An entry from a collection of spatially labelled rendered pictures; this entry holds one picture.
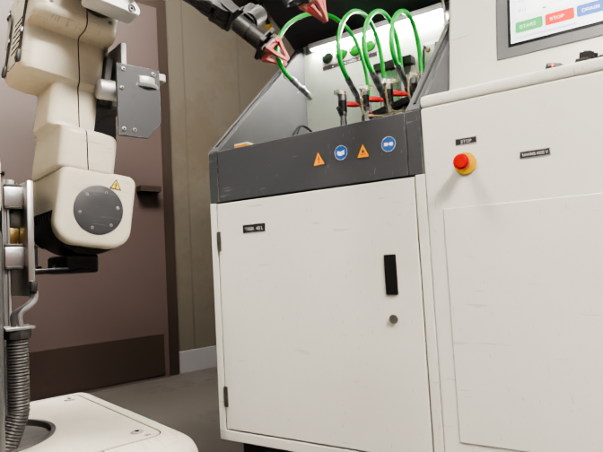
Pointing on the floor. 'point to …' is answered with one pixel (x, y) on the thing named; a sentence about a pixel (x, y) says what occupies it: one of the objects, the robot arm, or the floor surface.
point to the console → (517, 247)
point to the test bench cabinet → (253, 441)
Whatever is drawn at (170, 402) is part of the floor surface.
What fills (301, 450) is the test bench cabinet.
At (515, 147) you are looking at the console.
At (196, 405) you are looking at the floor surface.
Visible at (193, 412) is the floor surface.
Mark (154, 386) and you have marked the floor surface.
